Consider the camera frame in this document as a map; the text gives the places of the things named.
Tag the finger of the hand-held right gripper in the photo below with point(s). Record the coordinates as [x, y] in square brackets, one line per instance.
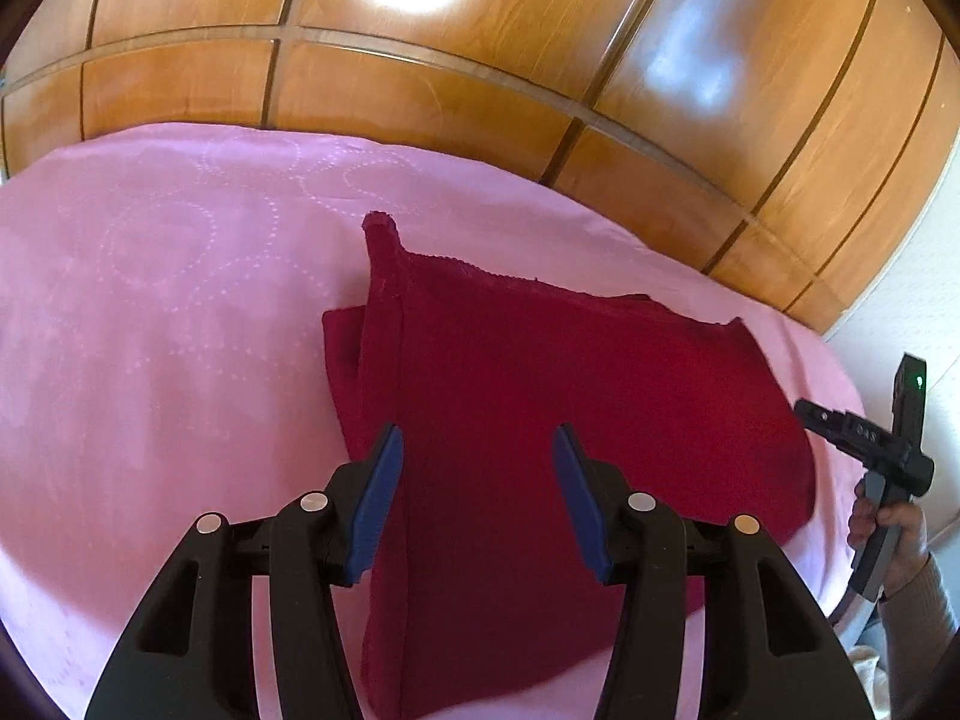
[844, 427]

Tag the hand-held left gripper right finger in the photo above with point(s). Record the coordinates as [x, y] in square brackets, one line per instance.
[577, 499]

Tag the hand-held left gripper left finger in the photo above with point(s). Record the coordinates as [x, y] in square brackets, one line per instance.
[375, 499]

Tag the dark red cloth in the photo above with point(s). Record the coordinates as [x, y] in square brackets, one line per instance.
[510, 360]

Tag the person's right forearm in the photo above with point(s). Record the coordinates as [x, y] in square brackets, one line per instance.
[922, 630]

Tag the person's right hand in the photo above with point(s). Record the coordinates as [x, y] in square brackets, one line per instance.
[909, 540]

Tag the pale cloth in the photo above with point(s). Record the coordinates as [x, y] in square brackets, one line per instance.
[874, 682]

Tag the pink patterned bedsheet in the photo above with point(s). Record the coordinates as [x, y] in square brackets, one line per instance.
[165, 315]

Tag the wooden panelled headboard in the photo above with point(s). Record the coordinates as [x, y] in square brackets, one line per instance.
[480, 52]

